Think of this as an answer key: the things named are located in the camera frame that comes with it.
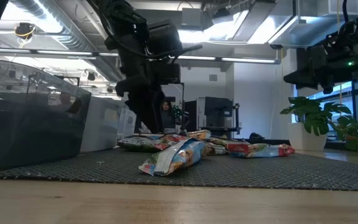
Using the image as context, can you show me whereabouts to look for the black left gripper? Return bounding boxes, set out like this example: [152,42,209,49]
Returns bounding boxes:
[115,52,167,134]

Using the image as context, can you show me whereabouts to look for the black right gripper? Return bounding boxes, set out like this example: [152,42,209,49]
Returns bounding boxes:
[283,51,358,94]

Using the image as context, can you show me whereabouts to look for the green wrapper granola bar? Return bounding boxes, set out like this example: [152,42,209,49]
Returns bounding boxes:
[116,134,164,152]

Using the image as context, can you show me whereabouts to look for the red wrapper granola bar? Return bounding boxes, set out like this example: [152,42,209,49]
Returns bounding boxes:
[152,133,190,151]

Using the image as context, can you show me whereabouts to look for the white blue orange granola bar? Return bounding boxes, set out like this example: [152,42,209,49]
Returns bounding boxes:
[138,138,207,177]

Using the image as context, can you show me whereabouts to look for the green orange granola bar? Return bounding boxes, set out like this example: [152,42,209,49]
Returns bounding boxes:
[205,136,229,156]

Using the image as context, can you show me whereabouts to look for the red green blue granola bar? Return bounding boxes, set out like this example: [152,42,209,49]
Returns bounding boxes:
[226,141,296,159]

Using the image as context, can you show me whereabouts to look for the clear plastic bin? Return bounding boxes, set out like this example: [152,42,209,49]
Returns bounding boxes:
[116,105,139,141]

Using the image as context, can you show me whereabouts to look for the person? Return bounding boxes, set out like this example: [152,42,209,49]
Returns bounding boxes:
[160,99,177,134]

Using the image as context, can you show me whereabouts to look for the thin black stand pole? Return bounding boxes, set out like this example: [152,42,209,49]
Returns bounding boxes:
[178,82,187,135]

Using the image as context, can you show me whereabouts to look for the green leafy artificial plant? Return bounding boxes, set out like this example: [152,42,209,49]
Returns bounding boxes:
[280,96,358,154]

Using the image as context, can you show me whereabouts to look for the long ceiling light strip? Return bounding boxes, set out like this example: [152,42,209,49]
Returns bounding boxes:
[177,54,282,65]
[0,47,119,60]

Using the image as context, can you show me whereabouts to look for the white plant pot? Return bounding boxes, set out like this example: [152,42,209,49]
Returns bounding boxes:
[287,122,328,152]

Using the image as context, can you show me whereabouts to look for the dark grey woven mat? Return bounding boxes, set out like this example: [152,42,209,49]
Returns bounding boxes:
[0,147,358,192]

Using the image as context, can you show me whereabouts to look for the dark grey plastic bin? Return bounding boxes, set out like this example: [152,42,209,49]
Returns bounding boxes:
[0,60,92,172]

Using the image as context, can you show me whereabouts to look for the black ceiling fixture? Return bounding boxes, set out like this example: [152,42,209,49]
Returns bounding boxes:
[14,22,37,40]

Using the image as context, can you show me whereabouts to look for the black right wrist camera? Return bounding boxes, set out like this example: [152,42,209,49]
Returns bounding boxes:
[308,45,335,68]

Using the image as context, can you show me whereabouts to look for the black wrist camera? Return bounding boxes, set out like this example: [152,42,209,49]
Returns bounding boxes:
[158,60,181,85]
[308,45,335,68]

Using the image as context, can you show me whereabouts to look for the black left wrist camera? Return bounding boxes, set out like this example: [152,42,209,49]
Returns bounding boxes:
[158,60,181,85]

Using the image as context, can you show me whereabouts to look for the silver sheet metal duct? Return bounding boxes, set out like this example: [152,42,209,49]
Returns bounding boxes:
[178,0,358,48]

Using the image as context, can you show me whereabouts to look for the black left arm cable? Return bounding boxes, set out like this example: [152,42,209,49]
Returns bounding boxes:
[104,30,203,60]

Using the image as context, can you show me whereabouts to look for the silver ventilation duct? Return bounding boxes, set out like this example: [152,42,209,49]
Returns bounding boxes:
[9,0,126,82]

